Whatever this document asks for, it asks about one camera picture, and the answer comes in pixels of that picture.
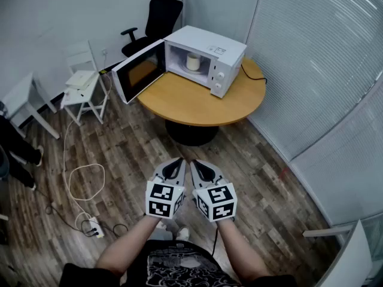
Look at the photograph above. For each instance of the person's right forearm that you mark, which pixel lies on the person's right forearm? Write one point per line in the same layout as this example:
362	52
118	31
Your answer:
242	250

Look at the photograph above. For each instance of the flat white box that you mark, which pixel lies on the flat white box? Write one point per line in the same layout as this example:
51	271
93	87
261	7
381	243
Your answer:
80	79

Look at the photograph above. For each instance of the person's left forearm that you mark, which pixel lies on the person's left forearm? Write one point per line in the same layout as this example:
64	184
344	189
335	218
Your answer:
128	247

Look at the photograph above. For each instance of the white door panel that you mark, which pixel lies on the white door panel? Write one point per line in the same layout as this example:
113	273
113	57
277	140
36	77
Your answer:
356	259

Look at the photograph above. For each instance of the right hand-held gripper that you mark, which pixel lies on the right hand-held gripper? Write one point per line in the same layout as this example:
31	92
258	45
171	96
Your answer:
218	202

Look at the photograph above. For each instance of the person's right shoe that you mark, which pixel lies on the person's right shoe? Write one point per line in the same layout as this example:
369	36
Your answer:
183	233

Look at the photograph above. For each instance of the white microwave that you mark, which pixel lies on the white microwave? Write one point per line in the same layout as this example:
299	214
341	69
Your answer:
194	40

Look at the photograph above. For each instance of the person's left shoe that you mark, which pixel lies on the person's left shoe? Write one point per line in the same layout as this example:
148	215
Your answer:
161	225

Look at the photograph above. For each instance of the person's black printed shirt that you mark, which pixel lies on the person's black printed shirt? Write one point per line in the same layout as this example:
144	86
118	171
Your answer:
179	268

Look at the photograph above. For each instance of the white cup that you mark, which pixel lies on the white cup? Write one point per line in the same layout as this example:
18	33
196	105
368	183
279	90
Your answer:
193	62

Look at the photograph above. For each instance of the white side table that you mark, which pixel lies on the white side table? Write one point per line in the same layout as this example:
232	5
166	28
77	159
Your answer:
21	94

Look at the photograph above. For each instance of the white power strip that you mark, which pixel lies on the white power strip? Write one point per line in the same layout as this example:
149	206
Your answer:
96	226

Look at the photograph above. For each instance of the round wooden table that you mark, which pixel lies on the round wooden table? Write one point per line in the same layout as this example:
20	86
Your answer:
185	100

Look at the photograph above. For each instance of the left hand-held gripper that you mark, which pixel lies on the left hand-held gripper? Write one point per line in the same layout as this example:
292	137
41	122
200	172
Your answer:
163	200

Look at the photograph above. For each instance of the black office chair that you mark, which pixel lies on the black office chair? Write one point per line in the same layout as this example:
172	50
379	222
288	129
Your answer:
163	16

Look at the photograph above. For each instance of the person's shoe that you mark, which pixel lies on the person's shoe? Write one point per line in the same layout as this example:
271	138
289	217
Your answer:
161	225
183	233

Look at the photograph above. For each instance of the white wooden chair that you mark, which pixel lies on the white wooden chair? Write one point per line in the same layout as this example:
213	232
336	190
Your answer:
74	98

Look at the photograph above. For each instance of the white window blinds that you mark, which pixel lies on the white window blinds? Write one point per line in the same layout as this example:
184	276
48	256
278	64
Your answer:
314	55

